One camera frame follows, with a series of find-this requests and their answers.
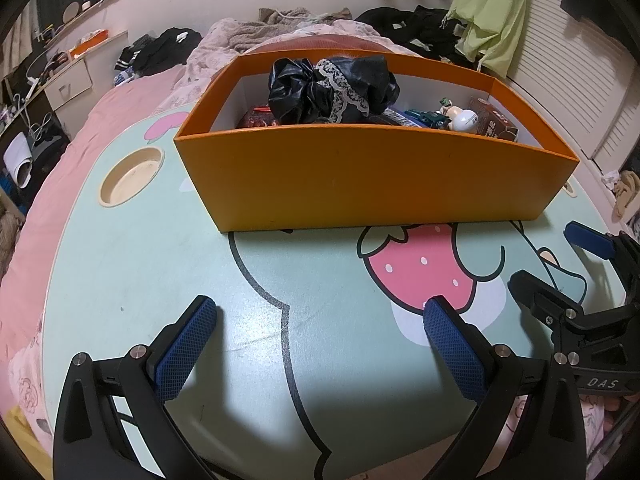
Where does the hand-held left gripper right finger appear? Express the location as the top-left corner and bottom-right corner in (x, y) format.
(422, 295), (588, 480)

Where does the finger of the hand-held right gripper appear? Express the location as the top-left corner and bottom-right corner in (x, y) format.
(563, 221), (640, 307)
(507, 269), (587, 356)

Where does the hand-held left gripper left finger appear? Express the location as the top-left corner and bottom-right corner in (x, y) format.
(52, 295), (221, 480)

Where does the white cartoon figure toy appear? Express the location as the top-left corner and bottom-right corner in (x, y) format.
(435, 97), (481, 133)

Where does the orange cardboard box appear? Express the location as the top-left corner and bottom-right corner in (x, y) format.
(173, 49), (581, 233)

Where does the green toy car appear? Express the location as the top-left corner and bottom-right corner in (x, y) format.
(404, 107), (446, 130)

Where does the red patterned box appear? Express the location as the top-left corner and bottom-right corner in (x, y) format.
(236, 105), (278, 129)

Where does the black lace scrunchie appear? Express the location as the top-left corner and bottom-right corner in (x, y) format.
(267, 56), (401, 126)

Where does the cartoon printed desktop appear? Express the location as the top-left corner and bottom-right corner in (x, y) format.
(42, 105), (631, 480)

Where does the beige plush toy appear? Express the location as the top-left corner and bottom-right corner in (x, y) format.
(612, 170), (640, 221)

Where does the small brown carton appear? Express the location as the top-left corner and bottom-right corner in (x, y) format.
(469, 96), (521, 142)

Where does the white louvered door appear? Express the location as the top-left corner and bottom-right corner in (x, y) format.
(500, 0), (640, 161)

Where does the pink bed sheet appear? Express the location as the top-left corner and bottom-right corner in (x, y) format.
(0, 67), (201, 411)

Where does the light green hanging cloth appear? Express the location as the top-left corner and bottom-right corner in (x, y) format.
(447, 0), (531, 78)

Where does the white curved device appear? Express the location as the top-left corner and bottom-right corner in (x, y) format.
(4, 132), (35, 190)

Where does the black clothes pile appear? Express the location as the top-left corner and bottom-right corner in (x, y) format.
(355, 6), (473, 63)
(114, 27), (203, 78)

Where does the white bedside cabinet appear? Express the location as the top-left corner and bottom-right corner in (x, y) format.
(42, 30), (131, 111)

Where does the pink floral quilt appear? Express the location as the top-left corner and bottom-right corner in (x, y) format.
(10, 17), (606, 461)

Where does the orange tissue box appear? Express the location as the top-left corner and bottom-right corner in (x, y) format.
(70, 29), (110, 58)

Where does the beige knit garment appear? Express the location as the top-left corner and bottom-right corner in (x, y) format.
(257, 6), (353, 28)

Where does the red corduroy pillow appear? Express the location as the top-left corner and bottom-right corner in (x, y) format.
(247, 30), (416, 58)

